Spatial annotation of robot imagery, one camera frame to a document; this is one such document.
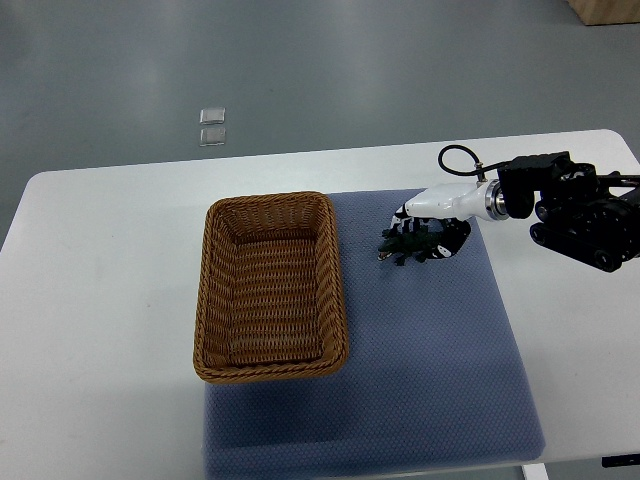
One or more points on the brown wicker basket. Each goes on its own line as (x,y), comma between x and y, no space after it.
(270,300)

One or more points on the dark toy crocodile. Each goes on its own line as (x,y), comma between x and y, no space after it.
(417,239)

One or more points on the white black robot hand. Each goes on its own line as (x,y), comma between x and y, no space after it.
(455,204)

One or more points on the clear floor plate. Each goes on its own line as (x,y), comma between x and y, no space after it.
(212,115)
(213,136)

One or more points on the white table leg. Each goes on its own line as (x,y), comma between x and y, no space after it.
(535,471)

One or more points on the wooden box corner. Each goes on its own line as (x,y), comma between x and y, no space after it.
(606,12)

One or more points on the blue grey textured mat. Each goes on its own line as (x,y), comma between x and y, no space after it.
(434,378)

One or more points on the lower clear floor plate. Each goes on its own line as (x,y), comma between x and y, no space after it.
(213,136)

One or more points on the upper clear floor plate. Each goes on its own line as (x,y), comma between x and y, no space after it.
(212,115)

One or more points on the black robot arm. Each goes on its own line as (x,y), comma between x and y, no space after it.
(588,217)

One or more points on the black table edge bracket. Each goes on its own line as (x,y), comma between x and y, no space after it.
(621,461)

